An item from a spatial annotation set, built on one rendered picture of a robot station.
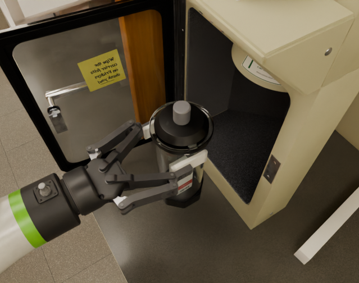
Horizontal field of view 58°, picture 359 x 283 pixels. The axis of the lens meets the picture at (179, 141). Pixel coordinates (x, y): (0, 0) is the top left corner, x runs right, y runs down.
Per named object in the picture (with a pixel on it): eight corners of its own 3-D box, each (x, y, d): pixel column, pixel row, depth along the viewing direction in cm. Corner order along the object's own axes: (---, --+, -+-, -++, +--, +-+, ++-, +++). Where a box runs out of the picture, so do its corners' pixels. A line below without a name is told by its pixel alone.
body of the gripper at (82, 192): (74, 208, 47) (132, 177, 49) (54, 164, 51) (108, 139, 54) (86, 227, 53) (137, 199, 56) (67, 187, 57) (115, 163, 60)
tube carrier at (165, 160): (187, 156, 76) (190, 91, 59) (214, 192, 71) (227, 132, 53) (146, 178, 73) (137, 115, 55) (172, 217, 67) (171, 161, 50)
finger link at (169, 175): (105, 173, 52) (104, 181, 51) (175, 169, 52) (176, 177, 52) (109, 185, 55) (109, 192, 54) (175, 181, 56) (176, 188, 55)
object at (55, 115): (68, 131, 67) (60, 113, 63) (58, 135, 67) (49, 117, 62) (66, 124, 68) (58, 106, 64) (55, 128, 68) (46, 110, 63)
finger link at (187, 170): (163, 177, 53) (173, 191, 52) (189, 163, 55) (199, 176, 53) (163, 181, 54) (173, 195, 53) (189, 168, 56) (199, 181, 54)
